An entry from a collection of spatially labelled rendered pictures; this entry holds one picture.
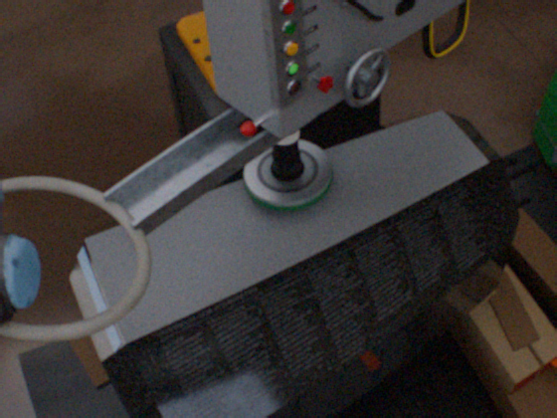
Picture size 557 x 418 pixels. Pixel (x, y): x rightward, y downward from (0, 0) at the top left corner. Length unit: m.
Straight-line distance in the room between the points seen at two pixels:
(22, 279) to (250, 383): 0.94
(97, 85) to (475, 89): 1.90
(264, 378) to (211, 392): 0.13
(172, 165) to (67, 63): 2.42
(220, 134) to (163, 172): 0.16
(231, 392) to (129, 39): 2.60
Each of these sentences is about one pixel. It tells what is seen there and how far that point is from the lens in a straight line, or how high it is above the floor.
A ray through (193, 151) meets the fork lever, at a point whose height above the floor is 1.10.
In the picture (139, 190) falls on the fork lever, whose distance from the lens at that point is 1.56.
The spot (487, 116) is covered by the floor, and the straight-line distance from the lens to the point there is 3.34.
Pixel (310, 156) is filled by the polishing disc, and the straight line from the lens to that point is 1.84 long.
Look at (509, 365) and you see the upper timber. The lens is 2.28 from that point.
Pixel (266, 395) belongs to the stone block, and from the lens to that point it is 1.74.
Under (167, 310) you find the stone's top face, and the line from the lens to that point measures 1.67.
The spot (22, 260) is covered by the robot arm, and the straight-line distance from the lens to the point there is 0.88.
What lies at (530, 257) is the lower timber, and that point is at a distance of 2.68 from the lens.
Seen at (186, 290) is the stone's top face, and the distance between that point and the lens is 1.69.
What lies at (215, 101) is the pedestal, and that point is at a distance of 2.27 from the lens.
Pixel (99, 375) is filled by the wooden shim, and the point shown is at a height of 0.03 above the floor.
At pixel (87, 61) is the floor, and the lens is 3.90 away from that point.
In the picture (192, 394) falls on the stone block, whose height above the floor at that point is 0.71.
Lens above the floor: 2.23
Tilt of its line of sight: 50 degrees down
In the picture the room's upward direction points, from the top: 6 degrees counter-clockwise
